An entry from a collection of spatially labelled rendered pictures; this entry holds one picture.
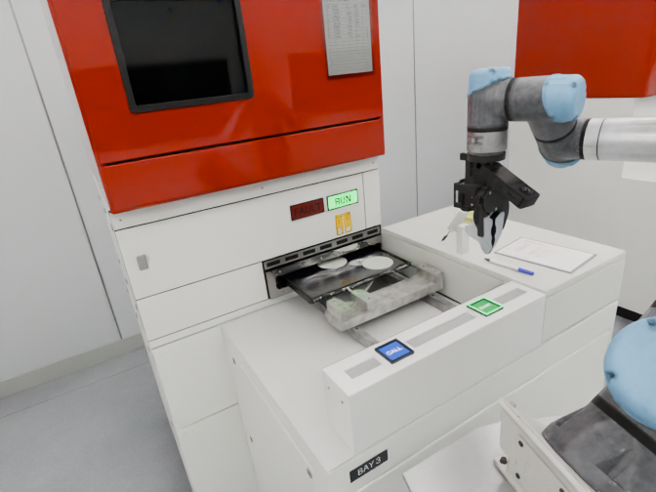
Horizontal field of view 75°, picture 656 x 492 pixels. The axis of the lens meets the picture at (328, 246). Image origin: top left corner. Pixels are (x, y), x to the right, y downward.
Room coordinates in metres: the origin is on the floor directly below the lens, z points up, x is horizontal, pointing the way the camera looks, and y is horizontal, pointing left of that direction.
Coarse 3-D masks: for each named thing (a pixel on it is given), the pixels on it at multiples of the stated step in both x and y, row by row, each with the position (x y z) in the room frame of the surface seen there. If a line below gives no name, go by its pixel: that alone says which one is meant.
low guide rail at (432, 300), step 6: (384, 276) 1.28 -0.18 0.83; (390, 276) 1.24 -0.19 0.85; (396, 276) 1.23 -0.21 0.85; (390, 282) 1.25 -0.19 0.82; (396, 282) 1.22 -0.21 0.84; (432, 294) 1.10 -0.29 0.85; (426, 300) 1.10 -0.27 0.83; (432, 300) 1.08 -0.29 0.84; (438, 300) 1.06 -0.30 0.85; (444, 300) 1.06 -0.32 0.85; (432, 306) 1.08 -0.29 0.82; (438, 306) 1.05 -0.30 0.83; (444, 306) 1.04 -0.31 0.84; (450, 306) 1.02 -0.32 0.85; (456, 306) 1.02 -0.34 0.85
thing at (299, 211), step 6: (306, 204) 1.26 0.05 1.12; (312, 204) 1.27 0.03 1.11; (318, 204) 1.28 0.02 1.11; (294, 210) 1.24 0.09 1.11; (300, 210) 1.25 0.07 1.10; (306, 210) 1.26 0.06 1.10; (312, 210) 1.27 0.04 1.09; (318, 210) 1.28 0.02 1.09; (294, 216) 1.24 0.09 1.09; (300, 216) 1.25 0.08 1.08
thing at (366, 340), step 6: (318, 306) 1.12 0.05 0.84; (324, 306) 1.10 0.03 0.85; (324, 312) 1.09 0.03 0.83; (348, 330) 0.98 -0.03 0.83; (354, 330) 0.95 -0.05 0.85; (360, 330) 0.95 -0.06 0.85; (354, 336) 0.95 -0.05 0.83; (360, 336) 0.93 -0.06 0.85; (366, 336) 0.92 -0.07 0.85; (360, 342) 0.93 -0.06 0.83; (366, 342) 0.91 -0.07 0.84; (372, 342) 0.89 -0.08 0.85; (378, 342) 0.89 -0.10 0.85
